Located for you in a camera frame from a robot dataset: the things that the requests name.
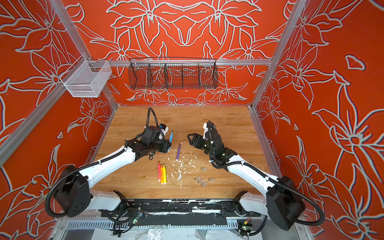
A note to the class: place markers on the black wire basket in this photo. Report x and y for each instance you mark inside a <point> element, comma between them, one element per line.
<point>173,74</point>

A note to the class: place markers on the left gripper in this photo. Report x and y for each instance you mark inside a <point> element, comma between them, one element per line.
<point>165,145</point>

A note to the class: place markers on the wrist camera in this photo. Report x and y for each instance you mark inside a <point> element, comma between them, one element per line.
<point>208,130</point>
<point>164,129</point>

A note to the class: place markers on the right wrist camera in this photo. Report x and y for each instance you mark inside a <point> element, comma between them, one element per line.
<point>208,130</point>

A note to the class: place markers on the purple pen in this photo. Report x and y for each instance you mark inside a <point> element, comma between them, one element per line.
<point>178,152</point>

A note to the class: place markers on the orange pen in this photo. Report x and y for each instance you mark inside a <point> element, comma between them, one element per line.
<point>162,175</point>

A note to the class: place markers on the red pen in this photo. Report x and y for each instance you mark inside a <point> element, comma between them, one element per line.
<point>159,172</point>

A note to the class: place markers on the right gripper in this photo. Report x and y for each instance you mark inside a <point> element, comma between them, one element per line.
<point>197,141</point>

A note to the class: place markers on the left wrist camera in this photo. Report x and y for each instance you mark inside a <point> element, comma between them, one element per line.
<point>164,129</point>

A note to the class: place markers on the yellow pen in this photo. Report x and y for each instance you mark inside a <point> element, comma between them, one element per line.
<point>164,174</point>

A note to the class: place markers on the blue pen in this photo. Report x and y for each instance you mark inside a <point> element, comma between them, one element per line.
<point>171,137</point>

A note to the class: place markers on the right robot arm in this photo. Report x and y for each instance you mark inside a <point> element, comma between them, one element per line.
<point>279,199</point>

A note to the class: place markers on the clear plastic bin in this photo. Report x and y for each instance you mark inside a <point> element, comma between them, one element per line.
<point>86,81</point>

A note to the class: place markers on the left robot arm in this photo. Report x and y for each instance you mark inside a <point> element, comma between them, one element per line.
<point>73,193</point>

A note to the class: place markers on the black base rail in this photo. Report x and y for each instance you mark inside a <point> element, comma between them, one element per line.
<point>220,207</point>

